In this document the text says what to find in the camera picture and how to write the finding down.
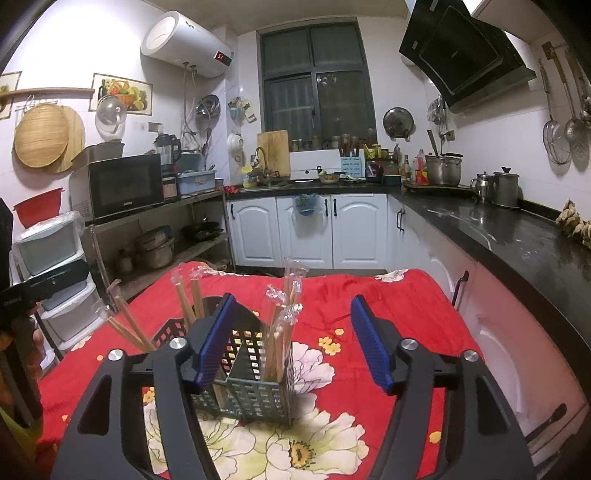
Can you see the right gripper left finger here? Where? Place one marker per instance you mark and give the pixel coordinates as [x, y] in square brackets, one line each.
[106, 437]

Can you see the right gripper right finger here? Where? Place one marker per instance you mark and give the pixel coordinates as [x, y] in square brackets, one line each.
[481, 437]

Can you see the dark kitchen window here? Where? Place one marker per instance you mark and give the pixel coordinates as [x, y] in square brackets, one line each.
[316, 83]

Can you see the left hand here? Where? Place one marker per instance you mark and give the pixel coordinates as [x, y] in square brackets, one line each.
[20, 364]

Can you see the white plastic drawer unit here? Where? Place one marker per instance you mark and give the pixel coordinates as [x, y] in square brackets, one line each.
[50, 258]

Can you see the red plastic basin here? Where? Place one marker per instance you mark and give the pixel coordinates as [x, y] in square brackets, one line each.
[39, 208]

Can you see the red floral tablecloth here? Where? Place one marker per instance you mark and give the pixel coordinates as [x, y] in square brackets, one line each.
[341, 416]

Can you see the dark green utensil basket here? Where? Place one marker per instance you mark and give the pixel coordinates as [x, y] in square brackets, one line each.
[249, 368]

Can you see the black microwave oven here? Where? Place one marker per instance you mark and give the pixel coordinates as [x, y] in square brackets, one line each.
[104, 188]

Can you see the round bamboo tray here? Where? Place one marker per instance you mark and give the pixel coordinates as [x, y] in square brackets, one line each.
[42, 136]

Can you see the ginger roots pile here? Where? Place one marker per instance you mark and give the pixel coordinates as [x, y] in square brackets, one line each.
[572, 225]

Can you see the glass pot lid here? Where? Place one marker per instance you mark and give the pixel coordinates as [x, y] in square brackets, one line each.
[110, 118]

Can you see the steel canister pot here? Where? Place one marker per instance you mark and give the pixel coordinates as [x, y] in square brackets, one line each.
[506, 188]

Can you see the steel kettle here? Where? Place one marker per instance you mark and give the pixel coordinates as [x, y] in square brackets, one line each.
[482, 186]

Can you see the fruit picture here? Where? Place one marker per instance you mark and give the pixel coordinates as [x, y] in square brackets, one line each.
[135, 95]

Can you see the steel stock pot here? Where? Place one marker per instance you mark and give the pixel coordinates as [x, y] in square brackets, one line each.
[444, 169]

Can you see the blue knife block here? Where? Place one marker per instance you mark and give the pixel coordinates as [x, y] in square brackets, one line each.
[354, 166]

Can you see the wooden cutting board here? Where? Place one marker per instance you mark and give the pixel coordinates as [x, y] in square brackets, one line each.
[277, 149]

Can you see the white disinfection box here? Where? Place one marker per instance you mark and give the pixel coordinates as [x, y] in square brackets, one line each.
[306, 165]

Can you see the hanging pot lid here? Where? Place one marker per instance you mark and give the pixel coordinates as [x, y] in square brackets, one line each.
[399, 123]

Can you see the white water heater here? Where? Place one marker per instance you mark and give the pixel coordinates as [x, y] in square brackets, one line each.
[175, 39]

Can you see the black range hood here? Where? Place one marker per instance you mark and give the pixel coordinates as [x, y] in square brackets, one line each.
[468, 60]

